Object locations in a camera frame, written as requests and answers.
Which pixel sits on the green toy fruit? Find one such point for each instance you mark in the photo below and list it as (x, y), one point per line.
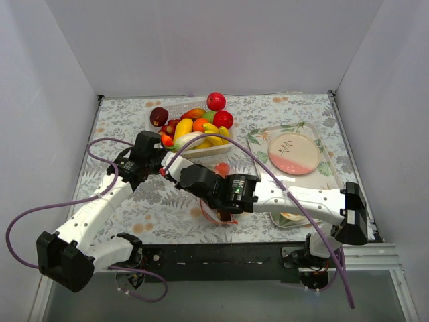
(209, 116)

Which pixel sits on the small orange toy tangerine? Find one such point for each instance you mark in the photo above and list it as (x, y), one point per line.
(198, 125)

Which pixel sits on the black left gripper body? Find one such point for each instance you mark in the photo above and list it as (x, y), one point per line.
(155, 147)

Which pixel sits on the floral rectangular tray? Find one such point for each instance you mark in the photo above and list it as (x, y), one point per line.
(324, 177)

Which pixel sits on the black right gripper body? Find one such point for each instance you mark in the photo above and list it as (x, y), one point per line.
(218, 206)

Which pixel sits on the red toy apple top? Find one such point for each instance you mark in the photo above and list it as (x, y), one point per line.
(216, 101)

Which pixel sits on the red toy cherry cluster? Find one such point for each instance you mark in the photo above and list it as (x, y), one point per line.
(170, 127)

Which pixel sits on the red toy apple right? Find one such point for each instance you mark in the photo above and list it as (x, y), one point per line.
(223, 119)

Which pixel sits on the orange green toy mango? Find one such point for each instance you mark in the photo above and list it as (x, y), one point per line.
(193, 114)

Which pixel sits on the dark red toy apple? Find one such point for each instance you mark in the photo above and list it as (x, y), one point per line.
(158, 116)

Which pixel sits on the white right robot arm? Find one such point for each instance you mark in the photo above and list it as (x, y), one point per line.
(339, 215)

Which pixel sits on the white toy radish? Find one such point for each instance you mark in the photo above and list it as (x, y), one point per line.
(183, 140)

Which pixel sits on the red toy apple back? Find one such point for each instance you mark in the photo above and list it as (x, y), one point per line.
(222, 169)

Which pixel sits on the pink and cream plate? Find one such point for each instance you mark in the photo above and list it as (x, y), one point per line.
(294, 153)

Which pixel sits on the yellow toy mango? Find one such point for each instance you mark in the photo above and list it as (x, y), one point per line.
(182, 128)

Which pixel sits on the clear zip top bag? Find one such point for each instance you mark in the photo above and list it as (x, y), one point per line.
(211, 214)

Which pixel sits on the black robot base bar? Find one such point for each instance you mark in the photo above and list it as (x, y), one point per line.
(275, 261)

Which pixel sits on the white plastic fruit basket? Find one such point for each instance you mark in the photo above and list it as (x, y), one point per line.
(175, 111)

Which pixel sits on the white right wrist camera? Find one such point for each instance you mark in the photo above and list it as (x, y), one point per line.
(171, 169)

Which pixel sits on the dark purple toy plum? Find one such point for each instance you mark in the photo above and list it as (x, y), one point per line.
(224, 217)

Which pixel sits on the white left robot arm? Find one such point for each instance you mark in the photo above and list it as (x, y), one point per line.
(68, 256)

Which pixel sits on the small floral bowl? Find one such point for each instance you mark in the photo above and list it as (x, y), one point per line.
(292, 217)

